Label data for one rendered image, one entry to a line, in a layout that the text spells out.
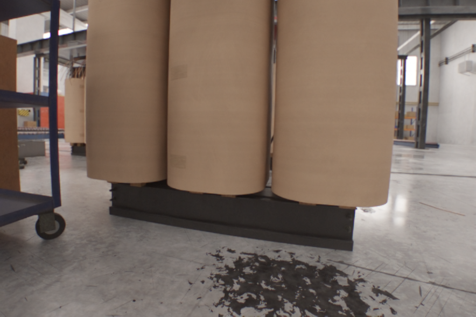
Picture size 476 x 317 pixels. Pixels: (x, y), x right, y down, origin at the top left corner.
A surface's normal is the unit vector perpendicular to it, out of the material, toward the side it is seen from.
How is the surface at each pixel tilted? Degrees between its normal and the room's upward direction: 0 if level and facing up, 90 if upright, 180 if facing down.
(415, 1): 90
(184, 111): 90
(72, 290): 0
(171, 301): 0
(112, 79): 90
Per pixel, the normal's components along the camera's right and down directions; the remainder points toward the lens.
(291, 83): -0.79, 0.03
